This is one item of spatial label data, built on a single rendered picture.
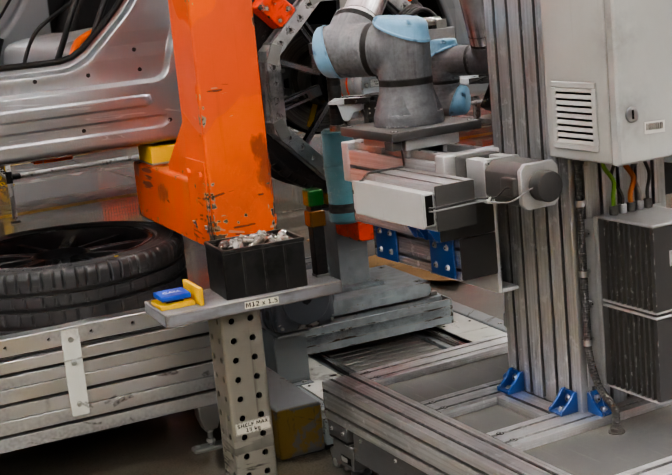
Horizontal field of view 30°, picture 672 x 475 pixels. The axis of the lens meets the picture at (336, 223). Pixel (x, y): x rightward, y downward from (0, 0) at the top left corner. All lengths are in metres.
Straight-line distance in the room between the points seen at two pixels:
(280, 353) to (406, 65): 1.04
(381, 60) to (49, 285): 1.03
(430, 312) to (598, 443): 1.33
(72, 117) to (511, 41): 1.34
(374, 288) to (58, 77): 1.10
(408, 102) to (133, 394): 1.03
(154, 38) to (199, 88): 0.56
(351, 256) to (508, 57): 1.30
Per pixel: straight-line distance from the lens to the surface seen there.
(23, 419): 3.08
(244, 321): 2.89
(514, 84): 2.60
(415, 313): 3.73
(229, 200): 3.02
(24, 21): 5.17
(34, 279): 3.15
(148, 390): 3.14
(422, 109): 2.65
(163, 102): 3.49
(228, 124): 3.00
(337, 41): 2.72
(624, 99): 2.30
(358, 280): 3.77
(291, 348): 3.38
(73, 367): 3.07
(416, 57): 2.66
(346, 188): 3.40
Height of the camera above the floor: 1.14
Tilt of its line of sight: 11 degrees down
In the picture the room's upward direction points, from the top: 5 degrees counter-clockwise
